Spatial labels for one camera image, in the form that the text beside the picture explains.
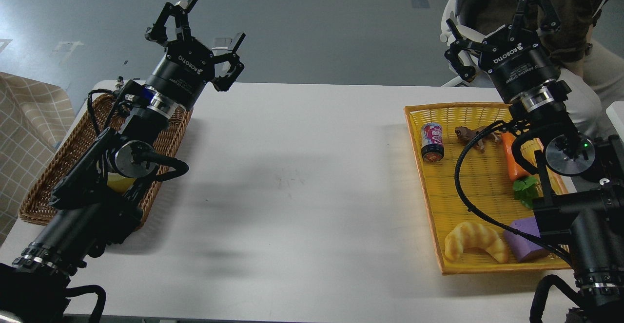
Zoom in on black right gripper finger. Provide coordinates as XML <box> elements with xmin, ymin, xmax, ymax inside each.
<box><xmin>507</xmin><ymin>0</ymin><xmax>561</xmax><ymax>41</ymax></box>
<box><xmin>444</xmin><ymin>18</ymin><xmax>486</xmax><ymax>82</ymax></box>

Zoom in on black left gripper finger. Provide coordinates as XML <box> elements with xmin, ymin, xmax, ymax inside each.
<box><xmin>210</xmin><ymin>33</ymin><xmax>247</xmax><ymax>92</ymax></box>
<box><xmin>144</xmin><ymin>0</ymin><xmax>201</xmax><ymax>50</ymax></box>

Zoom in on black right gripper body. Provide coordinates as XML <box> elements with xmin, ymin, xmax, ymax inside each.
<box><xmin>479</xmin><ymin>27</ymin><xmax>560</xmax><ymax>104</ymax></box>

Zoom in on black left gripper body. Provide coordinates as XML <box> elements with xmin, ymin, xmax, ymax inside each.
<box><xmin>145</xmin><ymin>38</ymin><xmax>215</xmax><ymax>111</ymax></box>

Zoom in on yellow tape roll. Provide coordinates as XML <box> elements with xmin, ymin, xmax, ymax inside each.
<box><xmin>106</xmin><ymin>172</ymin><xmax>136</xmax><ymax>194</ymax></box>

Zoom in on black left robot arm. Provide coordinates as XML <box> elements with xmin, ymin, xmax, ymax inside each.
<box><xmin>1</xmin><ymin>0</ymin><xmax>245</xmax><ymax>323</ymax></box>

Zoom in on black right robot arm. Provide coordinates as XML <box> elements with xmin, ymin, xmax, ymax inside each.
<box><xmin>444</xmin><ymin>0</ymin><xmax>623</xmax><ymax>323</ymax></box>

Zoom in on brown toy animal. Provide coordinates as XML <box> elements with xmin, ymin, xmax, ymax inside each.
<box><xmin>454</xmin><ymin>126</ymin><xmax>502</xmax><ymax>153</ymax></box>

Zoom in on seated person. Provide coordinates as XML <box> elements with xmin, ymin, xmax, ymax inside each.
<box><xmin>444</xmin><ymin>0</ymin><xmax>624</xmax><ymax>138</ymax></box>

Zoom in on small drink can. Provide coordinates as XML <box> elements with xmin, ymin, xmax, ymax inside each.
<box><xmin>421</xmin><ymin>122</ymin><xmax>445</xmax><ymax>162</ymax></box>

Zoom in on yellow plastic basket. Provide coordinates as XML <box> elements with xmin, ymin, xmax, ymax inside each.
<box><xmin>404</xmin><ymin>102</ymin><xmax>569</xmax><ymax>275</ymax></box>

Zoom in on orange toy carrot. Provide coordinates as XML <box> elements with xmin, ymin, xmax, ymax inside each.
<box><xmin>501</xmin><ymin>132</ymin><xmax>539</xmax><ymax>209</ymax></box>

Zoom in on beige checkered cloth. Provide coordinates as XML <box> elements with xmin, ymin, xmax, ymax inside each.
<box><xmin>0</xmin><ymin>73</ymin><xmax>76</xmax><ymax>242</ymax></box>

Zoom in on toy croissant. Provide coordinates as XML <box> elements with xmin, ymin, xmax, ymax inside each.
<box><xmin>444</xmin><ymin>221</ymin><xmax>509</xmax><ymax>263</ymax></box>

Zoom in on purple foam block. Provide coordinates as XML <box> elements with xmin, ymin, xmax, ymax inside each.
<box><xmin>503</xmin><ymin>216</ymin><xmax>550</xmax><ymax>263</ymax></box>

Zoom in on brown wicker basket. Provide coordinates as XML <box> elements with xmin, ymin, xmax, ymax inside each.
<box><xmin>18</xmin><ymin>94</ymin><xmax>193</xmax><ymax>230</ymax></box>

